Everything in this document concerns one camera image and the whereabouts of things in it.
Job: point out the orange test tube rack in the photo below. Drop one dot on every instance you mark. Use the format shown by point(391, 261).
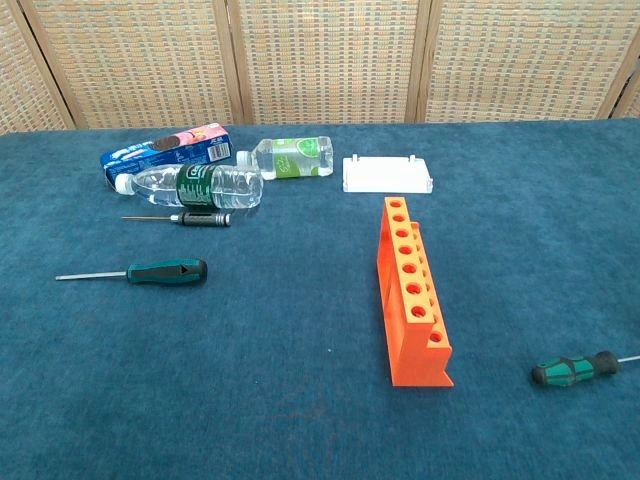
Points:
point(410, 360)

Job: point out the woven wooden folding screen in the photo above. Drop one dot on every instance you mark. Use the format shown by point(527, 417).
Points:
point(325, 60)

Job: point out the white plastic box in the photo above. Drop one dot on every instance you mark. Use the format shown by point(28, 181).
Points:
point(385, 175)

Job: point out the bottle with dark green label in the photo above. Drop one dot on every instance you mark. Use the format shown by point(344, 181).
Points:
point(195, 186)

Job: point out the slim black precision screwdriver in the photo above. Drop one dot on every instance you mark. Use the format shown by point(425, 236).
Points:
point(205, 219)

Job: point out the bottle with light green label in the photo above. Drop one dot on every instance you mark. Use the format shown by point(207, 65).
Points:
point(295, 157)

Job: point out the blue pink cookie box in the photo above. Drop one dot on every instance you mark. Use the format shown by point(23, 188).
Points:
point(200, 142)

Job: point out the blue table cloth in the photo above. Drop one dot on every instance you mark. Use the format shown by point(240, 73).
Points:
point(250, 375)

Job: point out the green black striped screwdriver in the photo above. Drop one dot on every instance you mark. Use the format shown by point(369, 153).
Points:
point(570, 369)

